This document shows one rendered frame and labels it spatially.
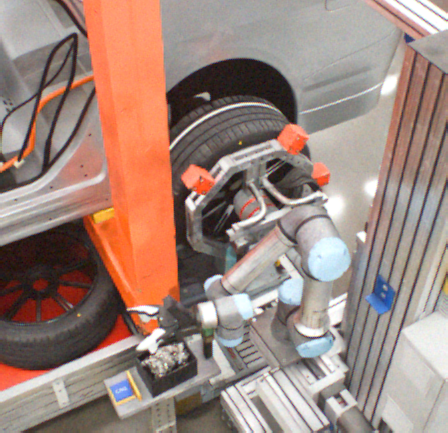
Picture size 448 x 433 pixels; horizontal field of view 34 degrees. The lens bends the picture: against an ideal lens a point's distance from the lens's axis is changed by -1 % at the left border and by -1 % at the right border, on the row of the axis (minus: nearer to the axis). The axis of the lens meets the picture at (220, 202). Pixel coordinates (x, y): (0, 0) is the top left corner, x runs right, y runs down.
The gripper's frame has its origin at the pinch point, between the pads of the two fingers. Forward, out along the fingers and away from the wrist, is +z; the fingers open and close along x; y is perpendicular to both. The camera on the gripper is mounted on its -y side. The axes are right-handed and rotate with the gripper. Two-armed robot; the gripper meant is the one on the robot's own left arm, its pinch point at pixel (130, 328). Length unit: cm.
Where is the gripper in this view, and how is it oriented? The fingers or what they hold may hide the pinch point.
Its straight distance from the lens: 211.7
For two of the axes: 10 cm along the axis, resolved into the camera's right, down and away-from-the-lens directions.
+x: -2.8, -6.0, 7.5
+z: -9.6, 2.0, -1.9
